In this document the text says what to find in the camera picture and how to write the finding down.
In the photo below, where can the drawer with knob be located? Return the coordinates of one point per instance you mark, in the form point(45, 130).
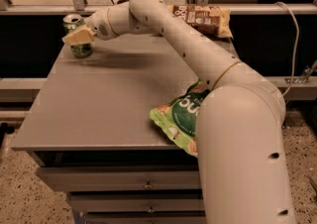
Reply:
point(149, 201)
point(119, 178)

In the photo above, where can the green rice chips bag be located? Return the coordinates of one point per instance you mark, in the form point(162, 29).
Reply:
point(177, 119)

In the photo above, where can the bottom drawer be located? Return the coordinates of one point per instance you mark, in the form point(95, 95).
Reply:
point(146, 218)

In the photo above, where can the top drawer with knob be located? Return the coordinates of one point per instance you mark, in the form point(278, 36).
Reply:
point(119, 178)

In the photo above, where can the green soda can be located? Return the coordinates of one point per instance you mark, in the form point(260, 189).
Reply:
point(70, 23)

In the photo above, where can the brown and cream snack bag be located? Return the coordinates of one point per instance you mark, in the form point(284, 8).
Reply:
point(208, 20)

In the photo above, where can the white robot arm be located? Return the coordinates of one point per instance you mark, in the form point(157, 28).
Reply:
point(241, 156)

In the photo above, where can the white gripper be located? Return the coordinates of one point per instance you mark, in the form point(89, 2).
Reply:
point(98, 23)

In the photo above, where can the grey drawer cabinet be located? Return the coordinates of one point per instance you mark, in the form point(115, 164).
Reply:
point(95, 112)

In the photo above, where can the middle drawer with knob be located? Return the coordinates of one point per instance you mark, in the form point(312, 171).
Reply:
point(149, 201)

